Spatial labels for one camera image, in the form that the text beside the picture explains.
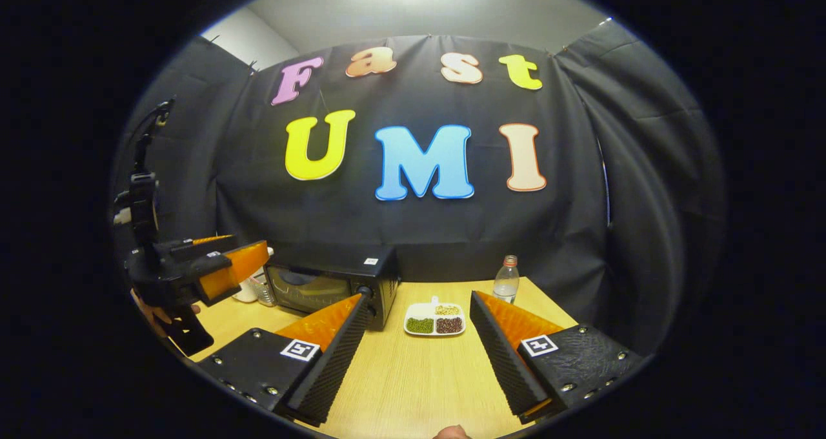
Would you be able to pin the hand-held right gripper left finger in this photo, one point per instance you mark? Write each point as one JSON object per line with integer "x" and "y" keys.
{"x": 335, "y": 361}

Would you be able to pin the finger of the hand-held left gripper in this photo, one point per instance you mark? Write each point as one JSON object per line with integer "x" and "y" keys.
{"x": 200, "y": 245}
{"x": 232, "y": 268}

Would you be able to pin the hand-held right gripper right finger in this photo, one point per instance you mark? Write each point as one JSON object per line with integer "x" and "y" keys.
{"x": 503, "y": 361}

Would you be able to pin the black electric oven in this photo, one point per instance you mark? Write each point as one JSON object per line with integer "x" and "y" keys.
{"x": 335, "y": 261}

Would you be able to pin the white toaster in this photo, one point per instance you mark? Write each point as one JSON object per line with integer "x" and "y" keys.
{"x": 245, "y": 292}

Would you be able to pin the clear red label water bottle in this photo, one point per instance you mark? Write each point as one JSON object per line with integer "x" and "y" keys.
{"x": 506, "y": 284}

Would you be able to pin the white divided dish of beans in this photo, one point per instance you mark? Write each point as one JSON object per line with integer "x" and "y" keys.
{"x": 433, "y": 323}

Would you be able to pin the black backdrop cloth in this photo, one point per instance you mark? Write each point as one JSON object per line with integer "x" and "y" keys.
{"x": 419, "y": 226}

